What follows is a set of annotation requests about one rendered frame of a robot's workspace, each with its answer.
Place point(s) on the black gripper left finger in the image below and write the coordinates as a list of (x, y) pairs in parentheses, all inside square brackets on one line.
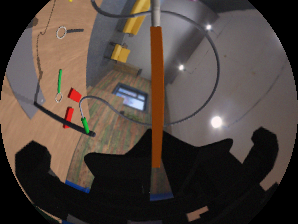
[(135, 164)]

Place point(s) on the red rectangular block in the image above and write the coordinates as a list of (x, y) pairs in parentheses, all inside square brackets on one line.
[(74, 95), (68, 115)]

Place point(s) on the orange handle with grey ring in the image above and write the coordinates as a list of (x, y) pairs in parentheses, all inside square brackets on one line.
[(158, 94)]

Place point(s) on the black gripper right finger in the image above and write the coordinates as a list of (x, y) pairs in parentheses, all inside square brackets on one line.
[(181, 159)]

